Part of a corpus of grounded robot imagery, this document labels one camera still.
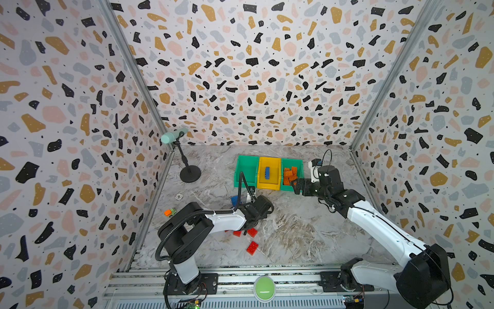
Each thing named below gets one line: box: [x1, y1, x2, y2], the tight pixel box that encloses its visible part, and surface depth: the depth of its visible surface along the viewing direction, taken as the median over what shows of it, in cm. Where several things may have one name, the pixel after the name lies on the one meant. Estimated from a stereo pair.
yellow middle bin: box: [257, 157, 282, 191], surface depth 105 cm
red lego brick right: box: [247, 227, 258, 239], surface depth 88 cm
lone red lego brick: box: [246, 240, 260, 256], surface depth 83 cm
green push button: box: [253, 275, 276, 303], surface depth 73 cm
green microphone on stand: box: [160, 127, 202, 183], surface depth 108 cm
